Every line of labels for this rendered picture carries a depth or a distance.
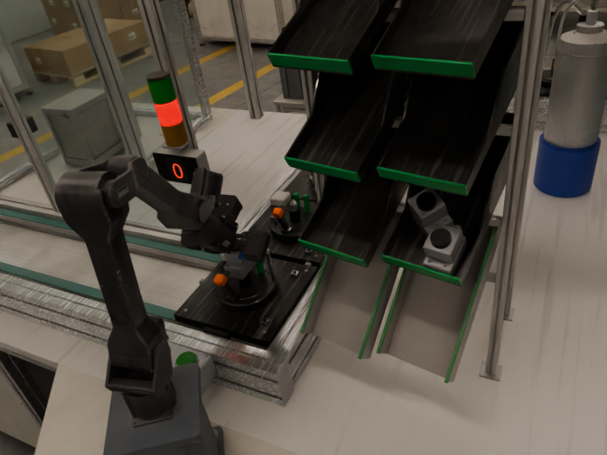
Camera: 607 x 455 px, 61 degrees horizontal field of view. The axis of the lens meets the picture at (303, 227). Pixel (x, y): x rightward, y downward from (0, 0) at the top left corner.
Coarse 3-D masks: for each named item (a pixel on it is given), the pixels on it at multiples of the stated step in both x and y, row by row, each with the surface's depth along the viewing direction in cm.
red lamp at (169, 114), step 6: (174, 102) 110; (156, 108) 110; (162, 108) 109; (168, 108) 110; (174, 108) 110; (162, 114) 110; (168, 114) 110; (174, 114) 111; (180, 114) 112; (162, 120) 111; (168, 120) 111; (174, 120) 111; (180, 120) 112
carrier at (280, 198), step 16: (288, 192) 145; (272, 208) 144; (288, 208) 139; (304, 208) 135; (256, 224) 138; (272, 224) 134; (288, 224) 133; (304, 224) 132; (272, 240) 131; (288, 240) 129; (272, 256) 128; (288, 256) 125; (304, 256) 124; (320, 256) 123
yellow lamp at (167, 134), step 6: (162, 126) 113; (168, 126) 112; (174, 126) 112; (180, 126) 113; (168, 132) 113; (174, 132) 113; (180, 132) 113; (168, 138) 114; (174, 138) 113; (180, 138) 114; (186, 138) 115; (168, 144) 115; (174, 144) 114; (180, 144) 115
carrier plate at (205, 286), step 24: (264, 264) 124; (288, 264) 123; (288, 288) 116; (192, 312) 113; (216, 312) 112; (240, 312) 111; (264, 312) 110; (288, 312) 110; (240, 336) 107; (264, 336) 105
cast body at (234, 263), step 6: (234, 252) 109; (228, 258) 110; (234, 258) 109; (228, 264) 111; (234, 264) 110; (240, 264) 109; (246, 264) 110; (252, 264) 113; (228, 270) 110; (234, 270) 109; (240, 270) 109; (246, 270) 111; (234, 276) 111; (240, 276) 110
